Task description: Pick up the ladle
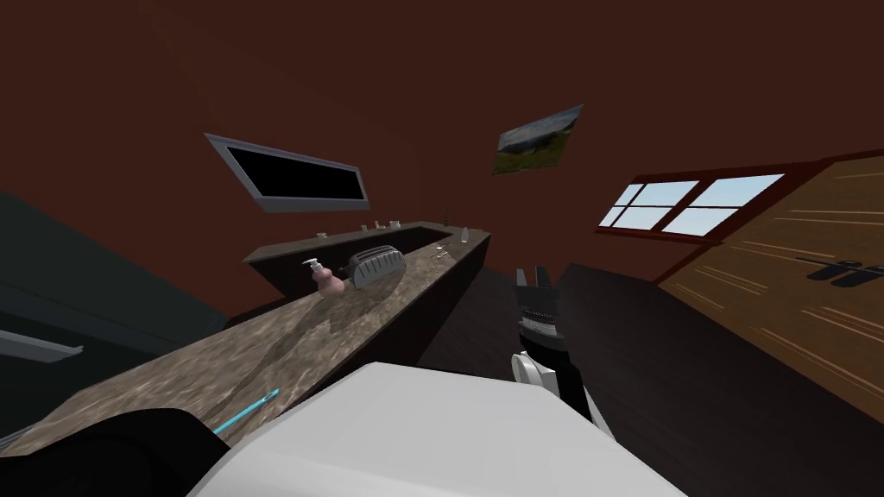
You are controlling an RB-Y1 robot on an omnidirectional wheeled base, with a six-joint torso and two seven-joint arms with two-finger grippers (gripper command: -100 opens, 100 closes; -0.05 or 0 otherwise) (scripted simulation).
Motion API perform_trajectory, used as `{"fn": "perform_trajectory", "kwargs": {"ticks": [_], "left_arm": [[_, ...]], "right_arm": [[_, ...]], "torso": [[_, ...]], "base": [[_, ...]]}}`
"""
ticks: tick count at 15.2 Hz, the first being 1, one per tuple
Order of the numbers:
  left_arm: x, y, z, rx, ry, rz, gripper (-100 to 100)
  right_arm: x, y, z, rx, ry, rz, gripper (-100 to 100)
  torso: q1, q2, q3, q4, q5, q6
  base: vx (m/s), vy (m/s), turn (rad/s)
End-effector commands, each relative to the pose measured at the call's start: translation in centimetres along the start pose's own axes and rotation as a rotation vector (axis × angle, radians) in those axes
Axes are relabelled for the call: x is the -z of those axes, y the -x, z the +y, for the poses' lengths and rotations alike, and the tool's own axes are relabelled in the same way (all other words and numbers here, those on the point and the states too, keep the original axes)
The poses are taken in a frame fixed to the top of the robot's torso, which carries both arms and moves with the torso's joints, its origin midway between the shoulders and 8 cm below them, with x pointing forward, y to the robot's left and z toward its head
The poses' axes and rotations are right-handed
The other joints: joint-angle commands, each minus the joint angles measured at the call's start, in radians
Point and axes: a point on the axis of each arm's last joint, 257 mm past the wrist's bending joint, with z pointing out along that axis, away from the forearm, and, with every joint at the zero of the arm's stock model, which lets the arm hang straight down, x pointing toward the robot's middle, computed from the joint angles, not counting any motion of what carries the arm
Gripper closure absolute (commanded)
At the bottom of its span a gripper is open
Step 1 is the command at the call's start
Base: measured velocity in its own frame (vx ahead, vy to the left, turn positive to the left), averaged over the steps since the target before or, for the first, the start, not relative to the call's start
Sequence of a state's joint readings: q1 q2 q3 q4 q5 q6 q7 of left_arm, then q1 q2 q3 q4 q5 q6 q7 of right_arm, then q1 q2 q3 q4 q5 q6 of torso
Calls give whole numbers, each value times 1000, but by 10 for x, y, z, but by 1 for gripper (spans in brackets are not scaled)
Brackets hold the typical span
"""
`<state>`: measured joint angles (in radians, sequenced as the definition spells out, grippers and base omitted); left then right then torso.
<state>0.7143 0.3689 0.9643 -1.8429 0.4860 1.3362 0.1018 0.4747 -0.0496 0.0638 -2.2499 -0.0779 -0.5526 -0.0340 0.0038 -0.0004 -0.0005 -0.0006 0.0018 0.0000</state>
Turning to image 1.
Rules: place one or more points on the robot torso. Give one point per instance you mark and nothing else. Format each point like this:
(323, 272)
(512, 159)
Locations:
(428, 442)

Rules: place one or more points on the red framed bright window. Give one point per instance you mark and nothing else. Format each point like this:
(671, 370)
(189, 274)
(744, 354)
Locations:
(690, 205)

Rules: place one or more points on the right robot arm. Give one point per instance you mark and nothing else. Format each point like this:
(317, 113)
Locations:
(563, 373)

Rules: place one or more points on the pink soap dispenser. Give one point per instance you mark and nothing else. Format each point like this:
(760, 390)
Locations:
(327, 279)

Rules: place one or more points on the grey framed black window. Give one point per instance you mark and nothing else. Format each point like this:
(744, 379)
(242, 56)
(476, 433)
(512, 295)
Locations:
(293, 176)

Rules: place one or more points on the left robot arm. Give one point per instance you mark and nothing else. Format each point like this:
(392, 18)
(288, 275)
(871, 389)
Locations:
(103, 455)

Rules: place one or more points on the landscape picture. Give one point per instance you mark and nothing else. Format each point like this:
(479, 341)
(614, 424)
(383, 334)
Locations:
(539, 140)

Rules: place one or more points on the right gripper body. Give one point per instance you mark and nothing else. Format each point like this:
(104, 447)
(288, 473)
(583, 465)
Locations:
(537, 302)

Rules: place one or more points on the grey toaster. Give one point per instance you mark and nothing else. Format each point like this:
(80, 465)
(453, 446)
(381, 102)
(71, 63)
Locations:
(376, 266)

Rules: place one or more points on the silver cutlery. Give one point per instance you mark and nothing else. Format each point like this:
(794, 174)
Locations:
(439, 252)

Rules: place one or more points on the small clear bottle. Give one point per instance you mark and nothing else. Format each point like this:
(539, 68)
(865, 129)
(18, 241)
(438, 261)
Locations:
(464, 236)

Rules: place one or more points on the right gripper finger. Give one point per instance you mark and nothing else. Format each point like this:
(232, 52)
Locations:
(542, 277)
(521, 279)

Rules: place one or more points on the dark cabinet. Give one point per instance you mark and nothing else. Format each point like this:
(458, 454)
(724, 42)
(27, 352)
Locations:
(103, 297)

